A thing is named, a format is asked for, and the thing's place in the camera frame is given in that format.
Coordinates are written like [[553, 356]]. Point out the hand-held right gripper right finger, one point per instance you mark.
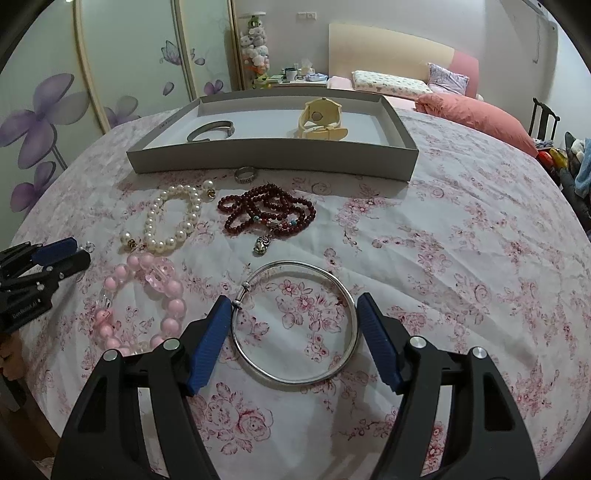
[[378, 344]]

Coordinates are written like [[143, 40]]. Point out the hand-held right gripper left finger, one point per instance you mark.
[[207, 344]]

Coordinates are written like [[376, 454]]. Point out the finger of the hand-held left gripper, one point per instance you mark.
[[69, 266], [55, 250]]

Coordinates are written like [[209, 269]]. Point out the large silver bangle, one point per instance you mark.
[[353, 332]]

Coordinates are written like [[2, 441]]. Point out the pearl earring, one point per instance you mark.
[[128, 240], [208, 191]]

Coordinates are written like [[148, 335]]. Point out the grey cardboard tray box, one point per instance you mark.
[[258, 159]]

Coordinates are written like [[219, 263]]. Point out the person's left hand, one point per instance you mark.
[[11, 355]]

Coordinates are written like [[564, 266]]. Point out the floral bed sheet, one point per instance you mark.
[[452, 258]]

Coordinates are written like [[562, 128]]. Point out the flower print sliding wardrobe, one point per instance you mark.
[[124, 50]]

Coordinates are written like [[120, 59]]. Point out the folded pink quilt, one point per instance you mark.
[[475, 117]]

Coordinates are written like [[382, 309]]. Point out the white patterned pillow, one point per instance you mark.
[[388, 83]]

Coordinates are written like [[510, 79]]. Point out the pile of toys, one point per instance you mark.
[[570, 161]]

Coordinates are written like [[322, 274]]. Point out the purple pillow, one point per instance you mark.
[[445, 78]]

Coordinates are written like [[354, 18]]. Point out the pink bedside cabinet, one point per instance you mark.
[[295, 81]]

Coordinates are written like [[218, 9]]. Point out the black wooden chair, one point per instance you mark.
[[542, 120]]

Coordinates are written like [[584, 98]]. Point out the tissue box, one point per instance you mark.
[[308, 68]]

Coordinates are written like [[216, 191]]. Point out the tube of plush toys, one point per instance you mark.
[[254, 46]]

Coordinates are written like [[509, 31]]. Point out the cream and pink headboard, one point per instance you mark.
[[388, 50]]

